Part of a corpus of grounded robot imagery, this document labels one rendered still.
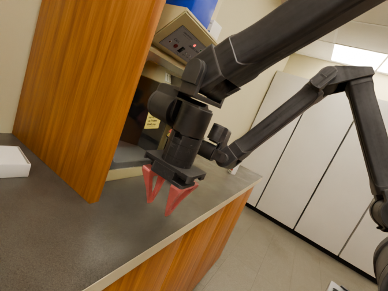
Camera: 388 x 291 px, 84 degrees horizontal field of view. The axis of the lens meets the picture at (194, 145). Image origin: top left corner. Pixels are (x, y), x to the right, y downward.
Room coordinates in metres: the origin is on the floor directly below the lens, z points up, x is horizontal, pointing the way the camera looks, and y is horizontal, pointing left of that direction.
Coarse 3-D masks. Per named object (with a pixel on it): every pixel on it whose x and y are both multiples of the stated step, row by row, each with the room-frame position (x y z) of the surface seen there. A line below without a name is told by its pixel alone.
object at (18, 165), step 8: (0, 152) 0.54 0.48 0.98; (8, 152) 0.55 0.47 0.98; (16, 152) 0.57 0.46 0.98; (0, 160) 0.50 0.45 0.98; (8, 160) 0.52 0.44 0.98; (16, 160) 0.53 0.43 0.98; (24, 160) 0.55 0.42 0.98; (0, 168) 0.49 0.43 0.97; (8, 168) 0.50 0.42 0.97; (16, 168) 0.51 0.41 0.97; (24, 168) 0.53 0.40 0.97; (0, 176) 0.49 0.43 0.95; (8, 176) 0.50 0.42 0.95; (16, 176) 0.52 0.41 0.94; (24, 176) 0.53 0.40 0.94
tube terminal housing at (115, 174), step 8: (216, 8) 0.91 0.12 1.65; (216, 16) 0.93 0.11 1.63; (152, 48) 0.69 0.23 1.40; (168, 56) 0.76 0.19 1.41; (176, 64) 0.81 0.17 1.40; (128, 168) 0.76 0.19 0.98; (136, 168) 0.80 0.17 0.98; (112, 176) 0.70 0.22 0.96; (120, 176) 0.73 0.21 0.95; (128, 176) 0.77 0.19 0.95
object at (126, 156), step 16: (144, 64) 0.66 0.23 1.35; (160, 64) 0.72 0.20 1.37; (144, 80) 0.68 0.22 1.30; (160, 80) 0.74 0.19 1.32; (176, 80) 0.82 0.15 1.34; (144, 96) 0.70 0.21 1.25; (128, 112) 0.66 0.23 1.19; (144, 112) 0.73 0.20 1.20; (128, 128) 0.68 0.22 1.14; (160, 128) 0.83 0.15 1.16; (128, 144) 0.71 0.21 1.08; (144, 144) 0.78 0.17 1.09; (160, 144) 0.86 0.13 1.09; (128, 160) 0.73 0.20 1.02; (144, 160) 0.81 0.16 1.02
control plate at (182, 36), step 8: (176, 32) 0.65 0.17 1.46; (184, 32) 0.66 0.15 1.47; (168, 40) 0.67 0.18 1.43; (176, 40) 0.68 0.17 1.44; (184, 40) 0.69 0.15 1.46; (192, 40) 0.71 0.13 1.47; (168, 48) 0.70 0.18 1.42; (176, 48) 0.71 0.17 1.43; (192, 48) 0.74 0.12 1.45; (200, 48) 0.76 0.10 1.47; (184, 56) 0.77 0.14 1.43; (192, 56) 0.78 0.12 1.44
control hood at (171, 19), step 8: (168, 8) 0.62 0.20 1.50; (176, 8) 0.61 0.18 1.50; (184, 8) 0.60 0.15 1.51; (168, 16) 0.62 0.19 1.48; (176, 16) 0.60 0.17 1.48; (184, 16) 0.61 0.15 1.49; (192, 16) 0.62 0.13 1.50; (160, 24) 0.62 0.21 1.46; (168, 24) 0.61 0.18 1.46; (176, 24) 0.62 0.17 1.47; (184, 24) 0.63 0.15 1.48; (192, 24) 0.65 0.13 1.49; (200, 24) 0.66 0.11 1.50; (160, 32) 0.63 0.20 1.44; (168, 32) 0.64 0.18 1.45; (192, 32) 0.68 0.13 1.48; (200, 32) 0.69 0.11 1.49; (208, 32) 0.71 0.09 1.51; (152, 40) 0.64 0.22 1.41; (160, 40) 0.65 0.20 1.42; (200, 40) 0.72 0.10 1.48; (208, 40) 0.74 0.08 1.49; (216, 40) 0.77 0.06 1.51; (160, 48) 0.71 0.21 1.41; (176, 56) 0.75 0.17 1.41; (184, 64) 0.84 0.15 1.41
